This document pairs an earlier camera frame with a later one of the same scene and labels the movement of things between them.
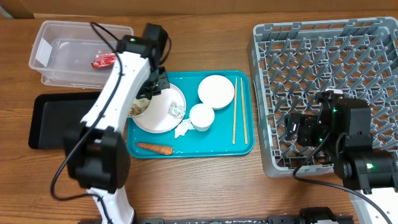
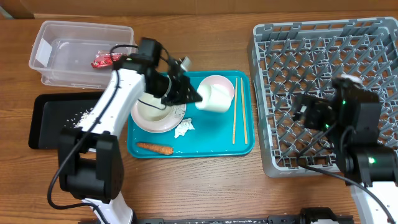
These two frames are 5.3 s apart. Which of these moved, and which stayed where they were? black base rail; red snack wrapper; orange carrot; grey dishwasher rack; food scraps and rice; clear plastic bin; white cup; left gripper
Moved: left gripper; food scraps and rice; white cup
Stayed: grey dishwasher rack; clear plastic bin; black base rail; orange carrot; red snack wrapper
